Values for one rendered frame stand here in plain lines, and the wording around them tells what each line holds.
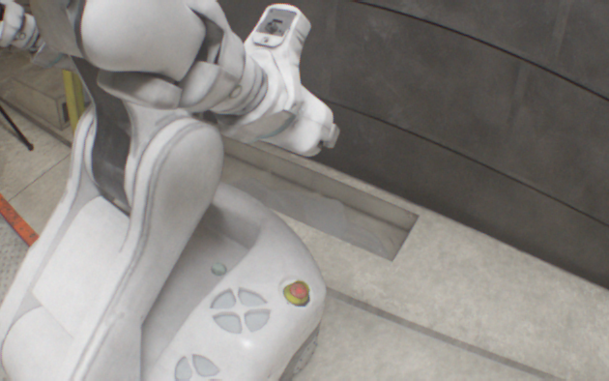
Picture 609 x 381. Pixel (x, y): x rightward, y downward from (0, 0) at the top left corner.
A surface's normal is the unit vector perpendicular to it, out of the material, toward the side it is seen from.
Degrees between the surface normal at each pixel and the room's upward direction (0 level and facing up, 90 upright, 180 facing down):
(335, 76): 90
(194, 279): 0
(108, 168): 71
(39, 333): 7
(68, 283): 23
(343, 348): 0
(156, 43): 102
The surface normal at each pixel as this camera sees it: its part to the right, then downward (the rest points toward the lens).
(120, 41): 0.76, 0.51
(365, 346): 0.07, -0.77
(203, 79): -0.45, 0.19
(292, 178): -0.51, 0.52
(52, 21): -0.53, 0.74
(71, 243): -0.14, -0.51
